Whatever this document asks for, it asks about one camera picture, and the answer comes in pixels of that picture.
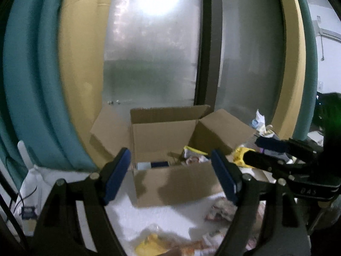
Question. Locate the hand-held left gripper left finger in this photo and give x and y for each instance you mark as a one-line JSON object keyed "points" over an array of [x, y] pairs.
{"points": [[117, 177]]}

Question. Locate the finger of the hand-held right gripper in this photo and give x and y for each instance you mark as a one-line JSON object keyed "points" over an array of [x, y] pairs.
{"points": [[270, 144], [262, 161]]}

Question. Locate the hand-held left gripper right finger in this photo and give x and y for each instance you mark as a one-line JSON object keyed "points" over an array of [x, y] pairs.
{"points": [[223, 176]]}

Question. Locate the yellow patterned snack packet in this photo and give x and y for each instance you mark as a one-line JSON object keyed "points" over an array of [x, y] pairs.
{"points": [[239, 156]]}

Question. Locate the brown cardboard box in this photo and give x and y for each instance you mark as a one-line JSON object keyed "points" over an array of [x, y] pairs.
{"points": [[170, 184]]}

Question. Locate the white blue crumpled bag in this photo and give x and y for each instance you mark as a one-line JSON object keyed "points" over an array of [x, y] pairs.
{"points": [[259, 122]]}

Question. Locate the yellow white snack packet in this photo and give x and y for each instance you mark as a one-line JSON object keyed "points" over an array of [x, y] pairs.
{"points": [[193, 153]]}

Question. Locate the blue white small box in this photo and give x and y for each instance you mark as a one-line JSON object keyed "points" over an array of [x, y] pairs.
{"points": [[153, 164]]}

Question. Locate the white embossed tablecloth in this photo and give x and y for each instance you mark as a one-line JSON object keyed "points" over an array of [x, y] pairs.
{"points": [[165, 218]]}

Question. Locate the yellow clear snack packet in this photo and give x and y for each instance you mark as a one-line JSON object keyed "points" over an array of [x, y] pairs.
{"points": [[151, 245]]}

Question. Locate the orange snack packet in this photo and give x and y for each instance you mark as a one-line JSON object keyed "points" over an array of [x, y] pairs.
{"points": [[193, 246]]}

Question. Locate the teal curtain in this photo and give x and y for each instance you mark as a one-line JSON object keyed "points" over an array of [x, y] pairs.
{"points": [[309, 72], [34, 85]]}

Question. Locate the yellow curtain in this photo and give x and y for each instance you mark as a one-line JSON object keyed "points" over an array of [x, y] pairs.
{"points": [[290, 58], [80, 72]]}

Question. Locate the white plastic rod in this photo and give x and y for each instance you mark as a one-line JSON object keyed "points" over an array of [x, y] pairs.
{"points": [[23, 153]]}

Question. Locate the white air conditioner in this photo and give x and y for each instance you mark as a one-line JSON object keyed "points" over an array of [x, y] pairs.
{"points": [[330, 33]]}

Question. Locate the dark window post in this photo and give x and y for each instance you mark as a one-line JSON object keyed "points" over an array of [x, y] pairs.
{"points": [[210, 45]]}

